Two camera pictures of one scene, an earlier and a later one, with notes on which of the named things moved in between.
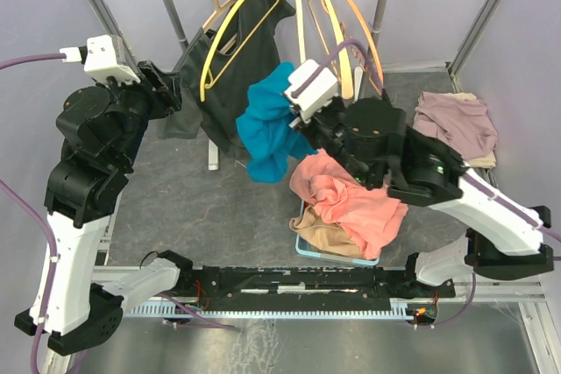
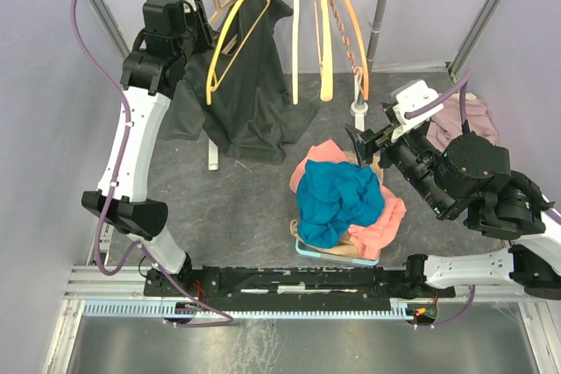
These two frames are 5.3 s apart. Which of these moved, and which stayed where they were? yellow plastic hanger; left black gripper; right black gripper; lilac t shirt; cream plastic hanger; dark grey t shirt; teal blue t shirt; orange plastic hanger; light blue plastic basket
Moved: left black gripper; orange plastic hanger; yellow plastic hanger; cream plastic hanger; teal blue t shirt; right black gripper
Stayed: lilac t shirt; light blue plastic basket; dark grey t shirt
